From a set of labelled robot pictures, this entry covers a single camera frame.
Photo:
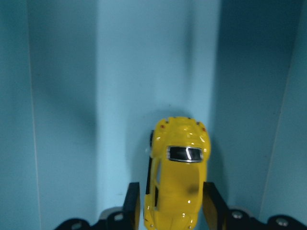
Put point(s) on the light blue plastic bin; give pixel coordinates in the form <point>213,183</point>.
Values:
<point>83,83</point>

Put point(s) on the yellow beetle toy car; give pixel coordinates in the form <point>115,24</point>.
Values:
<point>180,149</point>

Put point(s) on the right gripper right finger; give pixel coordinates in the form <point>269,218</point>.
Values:
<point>214,207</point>

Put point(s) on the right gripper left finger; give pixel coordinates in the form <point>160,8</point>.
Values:
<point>131,207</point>

